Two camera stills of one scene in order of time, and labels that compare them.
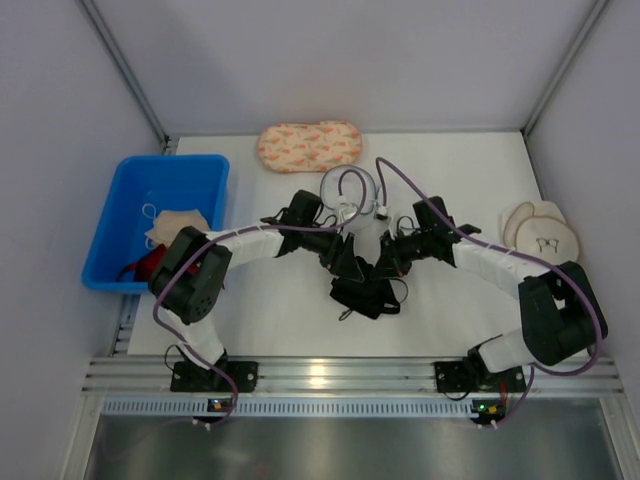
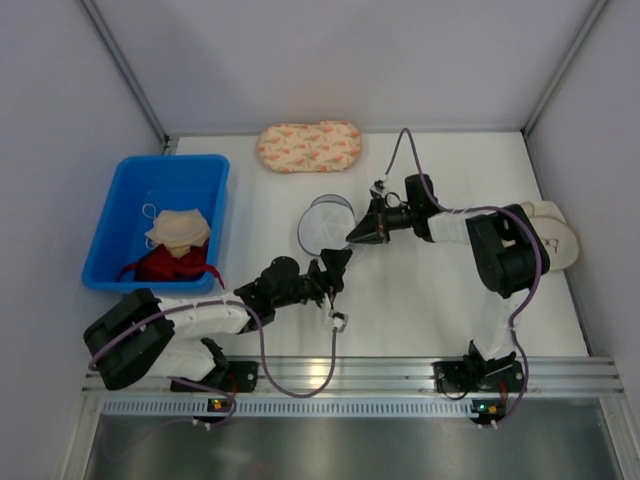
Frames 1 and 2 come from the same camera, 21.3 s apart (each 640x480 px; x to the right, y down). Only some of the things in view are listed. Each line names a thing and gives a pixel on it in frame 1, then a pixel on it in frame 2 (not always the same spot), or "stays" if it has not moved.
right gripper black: (388, 253) -> (380, 224)
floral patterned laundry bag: (309, 147) stays
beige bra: (169, 223) stays
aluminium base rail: (126, 385) stays
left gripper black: (345, 255) -> (324, 279)
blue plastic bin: (140, 189) stays
